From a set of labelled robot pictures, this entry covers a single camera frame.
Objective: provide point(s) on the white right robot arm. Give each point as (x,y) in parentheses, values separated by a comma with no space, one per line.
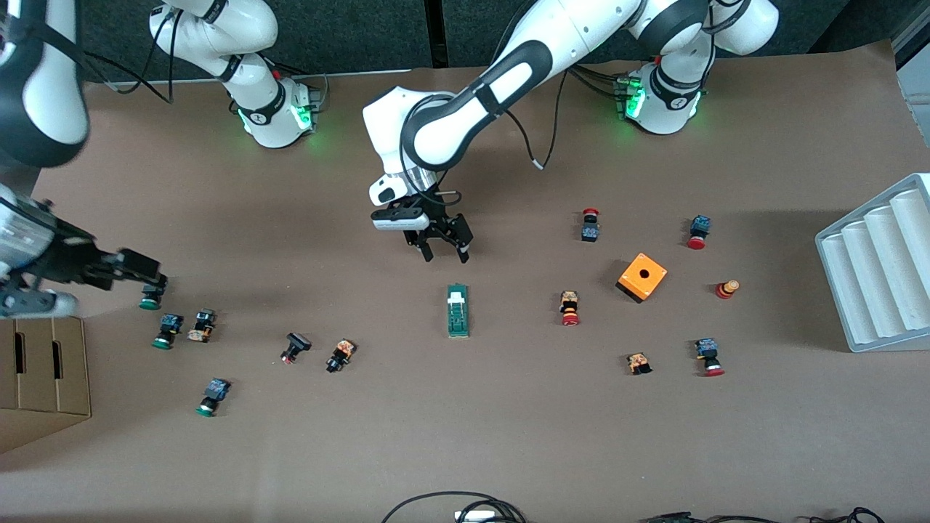
(269,109)

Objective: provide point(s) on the orange button enclosure box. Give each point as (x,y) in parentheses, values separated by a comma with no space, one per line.
(642,276)

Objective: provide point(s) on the white plug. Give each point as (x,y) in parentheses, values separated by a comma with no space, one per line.
(476,516)

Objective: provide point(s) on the small orange contact block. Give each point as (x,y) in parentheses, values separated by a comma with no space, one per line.
(639,362)

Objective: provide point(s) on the brown cardboard box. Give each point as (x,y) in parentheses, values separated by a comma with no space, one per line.
(43,378)

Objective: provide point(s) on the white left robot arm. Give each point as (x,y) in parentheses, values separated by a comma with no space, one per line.
(450,123)

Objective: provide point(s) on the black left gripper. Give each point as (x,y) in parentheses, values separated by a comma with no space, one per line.
(441,226)

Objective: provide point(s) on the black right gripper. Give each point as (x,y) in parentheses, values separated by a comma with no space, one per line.
(73,260)

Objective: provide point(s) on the green push button blue block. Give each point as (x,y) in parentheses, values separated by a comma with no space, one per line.
(168,328)
(214,392)
(150,299)

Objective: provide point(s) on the red yellow button cap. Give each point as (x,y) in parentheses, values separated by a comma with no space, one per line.
(726,289)

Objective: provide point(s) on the black push button orange block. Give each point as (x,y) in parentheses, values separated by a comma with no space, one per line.
(340,356)

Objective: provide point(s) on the white ribbed tray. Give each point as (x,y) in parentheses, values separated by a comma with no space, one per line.
(879,269)

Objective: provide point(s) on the red mushroom button orange block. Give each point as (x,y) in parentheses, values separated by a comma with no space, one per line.
(569,306)

